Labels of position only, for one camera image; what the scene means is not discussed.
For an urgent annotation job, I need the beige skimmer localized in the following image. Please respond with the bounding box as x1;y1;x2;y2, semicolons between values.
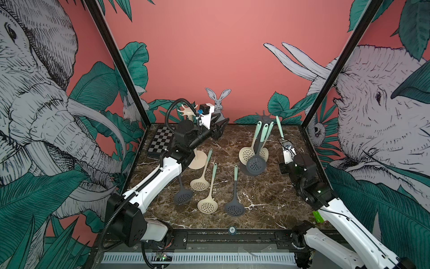
189;148;214;192
259;122;274;162
239;121;262;165
198;163;218;214

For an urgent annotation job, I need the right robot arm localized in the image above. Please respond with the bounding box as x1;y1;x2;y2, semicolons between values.
279;150;415;269

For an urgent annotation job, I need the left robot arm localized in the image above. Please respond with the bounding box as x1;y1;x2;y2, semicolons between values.
99;116;229;252

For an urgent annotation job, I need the beige utensil rack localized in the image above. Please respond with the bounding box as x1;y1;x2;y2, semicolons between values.
179;104;207;170

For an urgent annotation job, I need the dark grey utensil rack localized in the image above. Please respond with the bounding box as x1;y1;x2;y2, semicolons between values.
240;112;273;177

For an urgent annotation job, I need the checkerboard calibration board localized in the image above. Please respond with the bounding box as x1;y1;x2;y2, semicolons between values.
147;126;174;158

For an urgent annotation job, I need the white perforated vent strip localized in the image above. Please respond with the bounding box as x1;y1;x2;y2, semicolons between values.
102;252;296;265

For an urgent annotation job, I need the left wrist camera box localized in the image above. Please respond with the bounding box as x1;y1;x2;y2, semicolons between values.
197;103;215;130

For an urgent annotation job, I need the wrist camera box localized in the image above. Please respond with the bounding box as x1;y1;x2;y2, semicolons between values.
197;103;215;130
281;139;296;164

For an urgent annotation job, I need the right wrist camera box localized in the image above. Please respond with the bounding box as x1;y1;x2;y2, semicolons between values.
281;139;296;164

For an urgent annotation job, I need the small round rail knob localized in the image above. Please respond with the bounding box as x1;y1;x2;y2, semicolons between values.
228;226;236;234

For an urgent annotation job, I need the black front rail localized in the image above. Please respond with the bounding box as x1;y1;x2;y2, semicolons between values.
95;228;297;251

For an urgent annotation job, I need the left black frame post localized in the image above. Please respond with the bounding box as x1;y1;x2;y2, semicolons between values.
84;0;151;127

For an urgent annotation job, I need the black frame post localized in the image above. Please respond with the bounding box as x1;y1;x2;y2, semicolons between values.
84;0;151;127
301;0;384;129

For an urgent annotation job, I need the right black frame post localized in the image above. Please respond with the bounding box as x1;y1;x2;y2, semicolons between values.
301;0;384;129

